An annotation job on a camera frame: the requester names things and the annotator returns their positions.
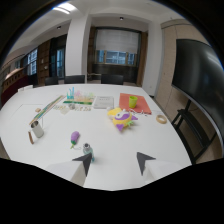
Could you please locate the pastel toy block set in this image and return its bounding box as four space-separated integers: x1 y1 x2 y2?
65 86 96 104

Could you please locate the grey metal cup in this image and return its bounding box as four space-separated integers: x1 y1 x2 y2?
30 120 45 139

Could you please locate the black office chair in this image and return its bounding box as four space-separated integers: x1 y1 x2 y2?
44 76 60 87
100 73 125 86
63 74 86 85

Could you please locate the purple eggplant toy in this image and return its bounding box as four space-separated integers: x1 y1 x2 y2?
69 130 81 150

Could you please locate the green plastic cup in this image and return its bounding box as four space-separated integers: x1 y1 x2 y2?
128 95 139 109

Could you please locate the large black display screen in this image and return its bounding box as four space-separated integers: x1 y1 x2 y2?
171 38 224 147

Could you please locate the yellow purple fish plush toy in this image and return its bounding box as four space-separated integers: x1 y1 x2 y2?
107 106 139 132

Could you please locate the brown wooden stick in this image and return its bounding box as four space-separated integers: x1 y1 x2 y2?
27 130 35 145

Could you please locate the colourful long ruler strip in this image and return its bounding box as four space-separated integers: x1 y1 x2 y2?
28 94 65 126

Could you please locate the orange cloth mat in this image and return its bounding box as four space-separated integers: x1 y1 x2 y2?
118 92 153 116

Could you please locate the black screen stand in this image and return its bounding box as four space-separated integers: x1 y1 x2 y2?
171 98 218 165

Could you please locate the small clear glass bottle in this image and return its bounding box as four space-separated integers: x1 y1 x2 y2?
82 142 96 163

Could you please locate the tape roll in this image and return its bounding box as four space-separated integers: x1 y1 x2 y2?
155 114 168 125

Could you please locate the white window blind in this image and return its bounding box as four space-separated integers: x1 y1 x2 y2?
95 28 140 55

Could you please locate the green patterned strip card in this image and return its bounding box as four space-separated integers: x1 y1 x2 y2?
62 100 93 106

